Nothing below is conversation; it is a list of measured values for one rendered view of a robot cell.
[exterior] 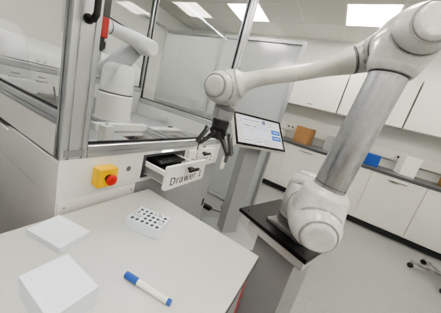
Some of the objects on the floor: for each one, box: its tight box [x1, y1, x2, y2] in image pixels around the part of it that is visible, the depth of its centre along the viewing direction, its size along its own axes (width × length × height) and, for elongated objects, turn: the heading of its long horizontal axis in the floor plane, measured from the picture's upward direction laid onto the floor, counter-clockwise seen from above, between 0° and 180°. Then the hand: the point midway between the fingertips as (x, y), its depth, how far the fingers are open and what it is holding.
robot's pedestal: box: [236, 220, 326, 313], centre depth 102 cm, size 30×30×76 cm
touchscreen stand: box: [200, 147, 261, 252], centre depth 191 cm, size 50×45×102 cm
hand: (209, 161), depth 95 cm, fingers open, 13 cm apart
